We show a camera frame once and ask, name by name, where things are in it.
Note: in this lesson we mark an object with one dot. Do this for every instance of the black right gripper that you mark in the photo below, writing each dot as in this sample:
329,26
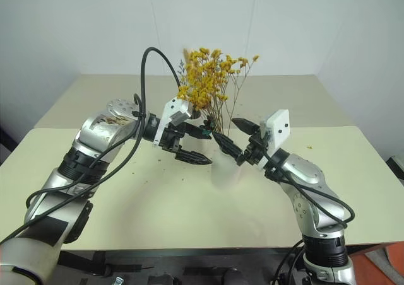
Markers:
255,149

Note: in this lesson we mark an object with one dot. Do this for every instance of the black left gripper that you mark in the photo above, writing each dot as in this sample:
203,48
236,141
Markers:
170,140

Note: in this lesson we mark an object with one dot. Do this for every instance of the white vase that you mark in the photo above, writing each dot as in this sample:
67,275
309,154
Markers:
225,174

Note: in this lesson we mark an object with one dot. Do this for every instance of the yellow dried flower bouquet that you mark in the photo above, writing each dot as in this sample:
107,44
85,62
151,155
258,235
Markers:
191,77
217,73

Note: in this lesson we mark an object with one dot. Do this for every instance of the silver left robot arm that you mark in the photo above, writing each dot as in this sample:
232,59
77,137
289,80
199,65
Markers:
101,130

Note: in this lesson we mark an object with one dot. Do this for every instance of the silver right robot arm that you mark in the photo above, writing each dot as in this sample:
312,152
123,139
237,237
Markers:
303,168

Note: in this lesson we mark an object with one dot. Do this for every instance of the dark rounded shape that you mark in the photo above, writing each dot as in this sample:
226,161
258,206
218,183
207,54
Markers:
235,277

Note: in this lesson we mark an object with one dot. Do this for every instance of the dark box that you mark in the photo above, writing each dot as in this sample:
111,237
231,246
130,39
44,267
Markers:
397,166

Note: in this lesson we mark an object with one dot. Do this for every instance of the orange red object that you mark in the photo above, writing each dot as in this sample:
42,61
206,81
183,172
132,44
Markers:
393,266

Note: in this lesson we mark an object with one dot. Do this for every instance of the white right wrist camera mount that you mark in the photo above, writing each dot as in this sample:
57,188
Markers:
279,127

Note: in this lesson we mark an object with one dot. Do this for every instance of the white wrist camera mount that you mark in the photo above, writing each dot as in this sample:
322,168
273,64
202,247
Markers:
173,108
279,127

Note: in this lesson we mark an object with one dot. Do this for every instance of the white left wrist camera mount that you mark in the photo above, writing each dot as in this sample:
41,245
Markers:
173,108

